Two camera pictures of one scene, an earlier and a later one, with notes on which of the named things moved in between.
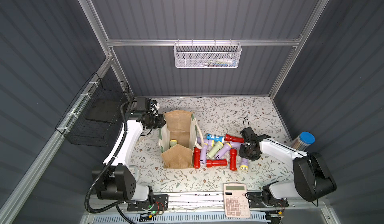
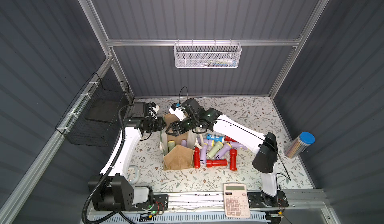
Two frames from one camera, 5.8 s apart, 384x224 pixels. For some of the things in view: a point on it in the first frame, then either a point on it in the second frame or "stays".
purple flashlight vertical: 244,164 to 184,143
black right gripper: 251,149 to 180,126
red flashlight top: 228,137 stays
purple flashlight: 235,144 stays
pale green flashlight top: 173,142 stays
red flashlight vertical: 233,155 stays
